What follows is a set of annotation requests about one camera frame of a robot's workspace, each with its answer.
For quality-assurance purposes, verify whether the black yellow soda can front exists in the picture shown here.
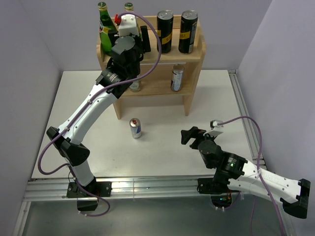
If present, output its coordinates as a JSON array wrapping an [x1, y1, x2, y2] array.
[[157, 10, 174, 54]]

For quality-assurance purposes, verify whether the black yellow soda can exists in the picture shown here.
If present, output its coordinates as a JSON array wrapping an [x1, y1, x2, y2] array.
[[178, 10, 198, 54], [157, 10, 174, 54]]

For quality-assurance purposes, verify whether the green glass bottle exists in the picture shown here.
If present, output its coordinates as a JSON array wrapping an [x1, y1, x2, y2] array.
[[124, 2, 134, 12], [98, 1, 117, 54]]

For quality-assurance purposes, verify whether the green glass bottle front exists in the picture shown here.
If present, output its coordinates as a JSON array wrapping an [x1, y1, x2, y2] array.
[[98, 1, 117, 54]]

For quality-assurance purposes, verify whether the silver blue energy can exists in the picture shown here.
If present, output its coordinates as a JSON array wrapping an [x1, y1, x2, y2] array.
[[171, 64, 185, 92]]

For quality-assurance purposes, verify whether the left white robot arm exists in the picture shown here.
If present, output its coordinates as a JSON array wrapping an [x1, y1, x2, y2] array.
[[47, 26, 151, 196]]

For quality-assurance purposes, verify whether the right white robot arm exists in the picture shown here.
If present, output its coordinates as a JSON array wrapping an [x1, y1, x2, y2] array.
[[181, 126, 311, 219]]

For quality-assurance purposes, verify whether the wooden two-tier shelf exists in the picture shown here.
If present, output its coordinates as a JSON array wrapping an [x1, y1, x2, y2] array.
[[96, 15, 206, 119]]

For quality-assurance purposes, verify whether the clear glass bottle right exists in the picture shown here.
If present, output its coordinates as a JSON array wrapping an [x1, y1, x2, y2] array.
[[129, 80, 141, 92]]

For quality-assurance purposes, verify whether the blue red energy can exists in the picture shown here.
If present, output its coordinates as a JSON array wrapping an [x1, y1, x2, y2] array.
[[129, 118, 142, 139]]

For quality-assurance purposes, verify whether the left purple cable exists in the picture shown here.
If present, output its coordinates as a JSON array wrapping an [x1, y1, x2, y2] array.
[[37, 12, 162, 176]]

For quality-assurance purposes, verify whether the purple cable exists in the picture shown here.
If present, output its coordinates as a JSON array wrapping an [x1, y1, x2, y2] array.
[[37, 12, 162, 176], [218, 116, 288, 236]]

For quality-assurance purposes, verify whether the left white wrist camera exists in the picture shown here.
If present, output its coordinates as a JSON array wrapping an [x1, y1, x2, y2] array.
[[114, 14, 140, 37]]

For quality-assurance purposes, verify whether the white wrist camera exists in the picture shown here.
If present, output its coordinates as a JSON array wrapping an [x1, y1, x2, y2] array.
[[114, 14, 140, 37], [203, 120, 224, 137]]

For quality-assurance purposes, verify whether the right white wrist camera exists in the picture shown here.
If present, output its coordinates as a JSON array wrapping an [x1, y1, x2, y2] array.
[[203, 120, 224, 137]]

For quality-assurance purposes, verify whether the aluminium side rail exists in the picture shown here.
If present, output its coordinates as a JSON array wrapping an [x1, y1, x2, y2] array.
[[228, 70, 296, 236]]

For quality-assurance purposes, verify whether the aluminium front rail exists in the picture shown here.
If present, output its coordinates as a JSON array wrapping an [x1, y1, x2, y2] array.
[[22, 175, 211, 202]]

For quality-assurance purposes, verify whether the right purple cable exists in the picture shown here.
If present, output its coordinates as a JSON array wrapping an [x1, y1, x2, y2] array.
[[218, 116, 288, 236]]

